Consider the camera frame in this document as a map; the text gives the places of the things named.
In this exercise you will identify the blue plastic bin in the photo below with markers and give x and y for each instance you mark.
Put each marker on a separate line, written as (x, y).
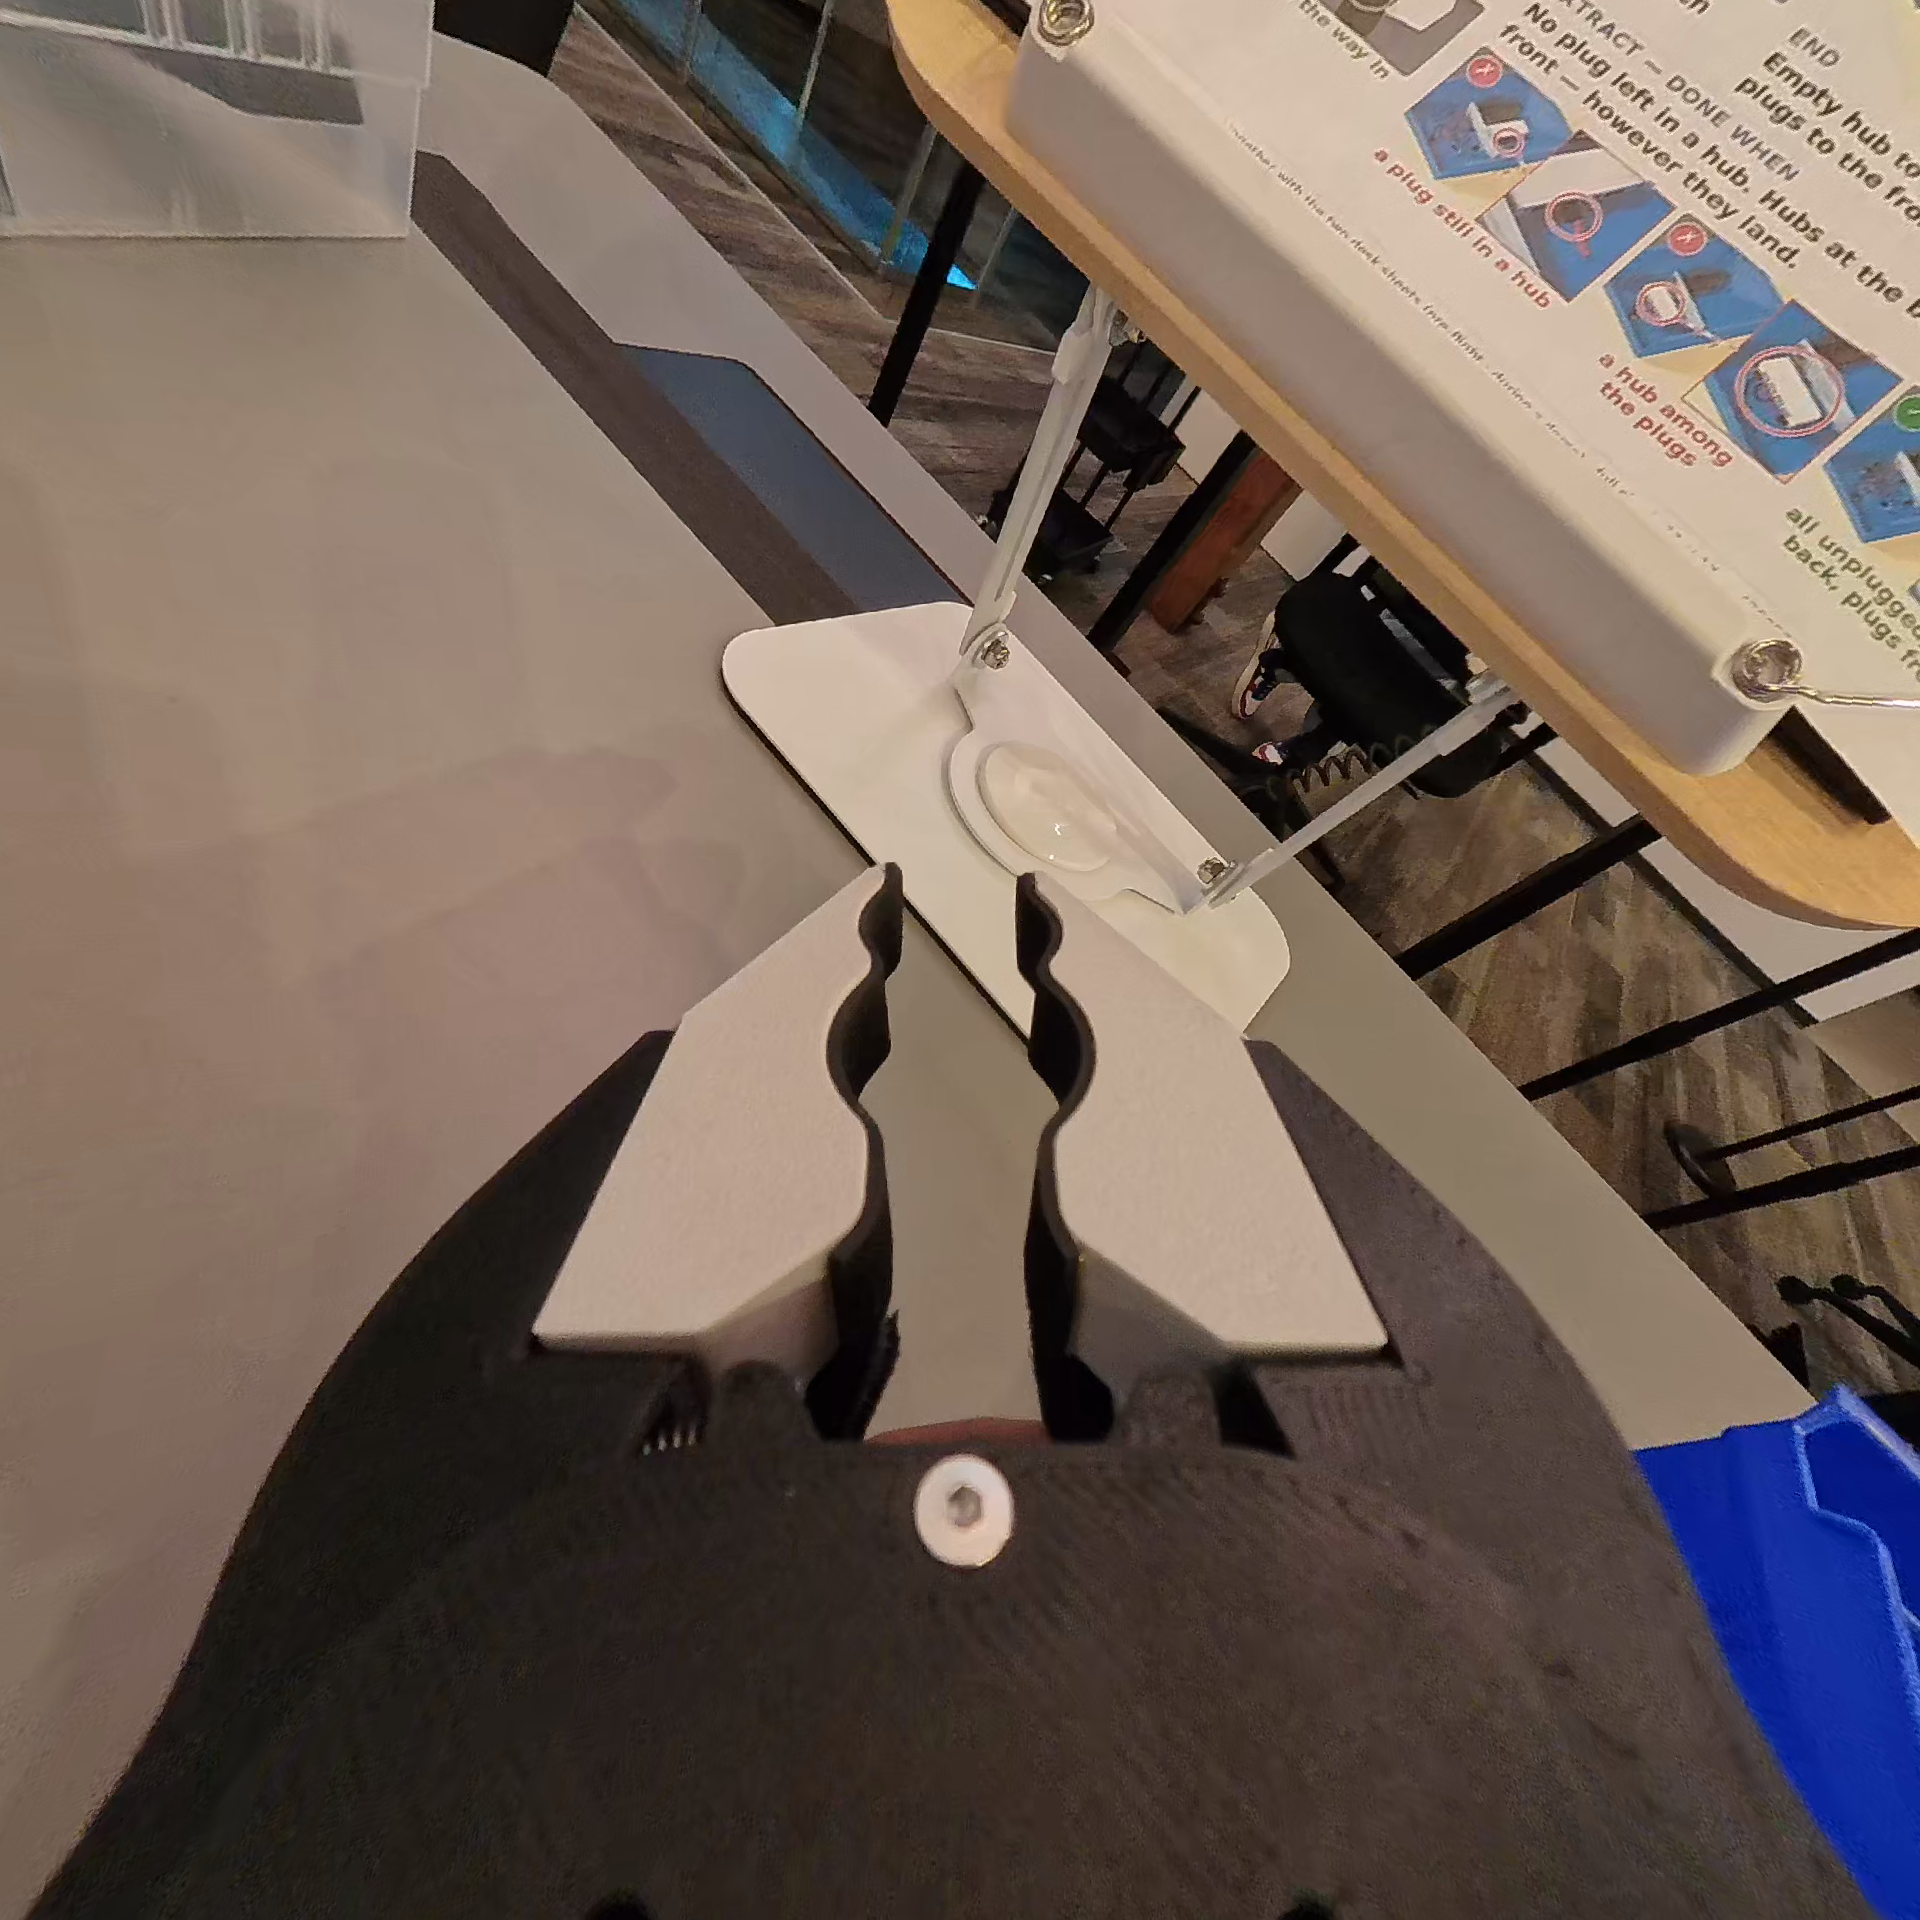
(1770, 1575)

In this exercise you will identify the white book stand wooden board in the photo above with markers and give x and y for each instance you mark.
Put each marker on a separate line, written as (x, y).
(839, 705)

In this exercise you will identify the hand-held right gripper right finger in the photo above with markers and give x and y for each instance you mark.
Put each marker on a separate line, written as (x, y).
(1200, 1184)

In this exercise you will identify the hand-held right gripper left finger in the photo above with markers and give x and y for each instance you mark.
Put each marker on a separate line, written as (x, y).
(704, 1171)

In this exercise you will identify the printed instruction sheet pad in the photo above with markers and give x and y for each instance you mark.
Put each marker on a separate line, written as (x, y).
(1349, 375)

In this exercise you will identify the clear acrylic box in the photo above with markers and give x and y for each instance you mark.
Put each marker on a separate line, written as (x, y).
(224, 148)

